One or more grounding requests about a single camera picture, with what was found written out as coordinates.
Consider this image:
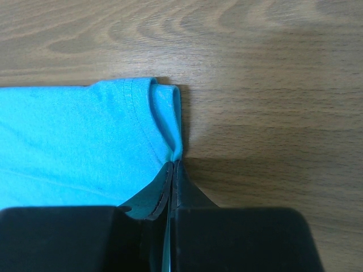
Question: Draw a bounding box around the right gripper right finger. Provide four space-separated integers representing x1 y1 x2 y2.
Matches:
170 161 323 271

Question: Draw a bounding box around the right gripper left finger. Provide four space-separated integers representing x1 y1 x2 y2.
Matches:
1 163 173 271

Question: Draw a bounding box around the turquoise t shirt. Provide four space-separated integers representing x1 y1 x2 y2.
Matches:
0 76 184 220

